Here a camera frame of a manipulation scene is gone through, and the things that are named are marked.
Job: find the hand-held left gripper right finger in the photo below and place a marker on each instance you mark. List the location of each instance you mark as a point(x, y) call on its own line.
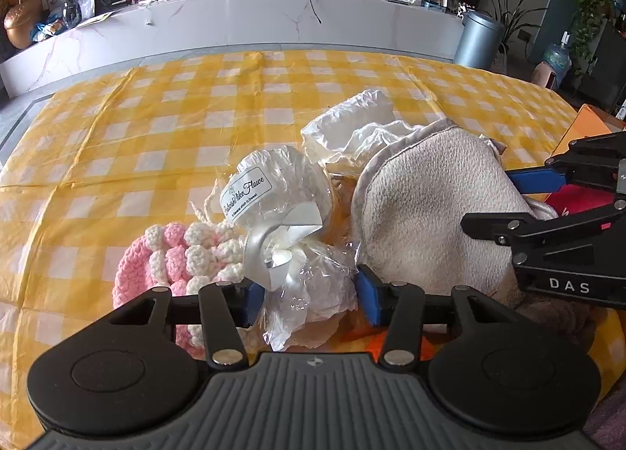
point(368, 293)

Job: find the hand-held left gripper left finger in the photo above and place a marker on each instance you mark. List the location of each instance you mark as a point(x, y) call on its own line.
point(254, 301)

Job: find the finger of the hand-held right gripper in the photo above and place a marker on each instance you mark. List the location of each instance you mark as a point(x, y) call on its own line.
point(538, 230)
point(533, 179)

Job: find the bright orange crochet piece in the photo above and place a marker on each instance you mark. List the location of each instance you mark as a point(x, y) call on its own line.
point(371, 345)

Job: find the brown plush toy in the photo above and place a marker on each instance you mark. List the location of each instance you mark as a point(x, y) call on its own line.
point(552, 320)

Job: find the orange cardboard box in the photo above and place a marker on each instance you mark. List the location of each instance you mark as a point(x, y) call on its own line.
point(587, 124)

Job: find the beige towel with grey trim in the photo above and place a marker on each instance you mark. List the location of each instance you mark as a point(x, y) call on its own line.
point(440, 195)

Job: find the pink white crochet piece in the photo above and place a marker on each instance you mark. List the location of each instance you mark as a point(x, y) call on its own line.
point(166, 254)

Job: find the clear cellophane gift bag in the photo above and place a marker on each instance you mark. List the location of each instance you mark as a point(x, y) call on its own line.
point(279, 195)

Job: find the white plastic bag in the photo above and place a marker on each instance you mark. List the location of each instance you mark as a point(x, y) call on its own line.
point(352, 122)

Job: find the red flat object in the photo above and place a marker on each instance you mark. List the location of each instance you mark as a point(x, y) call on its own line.
point(582, 199)

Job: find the pink heater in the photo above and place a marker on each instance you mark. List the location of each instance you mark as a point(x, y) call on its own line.
point(544, 76)

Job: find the blue water jug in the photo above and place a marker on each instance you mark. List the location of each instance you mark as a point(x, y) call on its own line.
point(556, 56)

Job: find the grey blue trash bin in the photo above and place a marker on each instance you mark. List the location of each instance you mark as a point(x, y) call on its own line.
point(477, 39)

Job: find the long leaf potted plant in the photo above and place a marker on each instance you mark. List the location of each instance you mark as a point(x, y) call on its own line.
point(511, 19)

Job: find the green leafy plant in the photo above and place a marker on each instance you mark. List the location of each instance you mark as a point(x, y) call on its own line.
point(589, 14)

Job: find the white marble cabinet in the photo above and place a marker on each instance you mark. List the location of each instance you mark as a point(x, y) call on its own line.
point(244, 24)

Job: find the blue snack packet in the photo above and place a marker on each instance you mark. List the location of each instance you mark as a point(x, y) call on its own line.
point(49, 28)

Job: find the copper pot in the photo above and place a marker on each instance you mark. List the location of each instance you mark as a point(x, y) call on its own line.
point(22, 22)

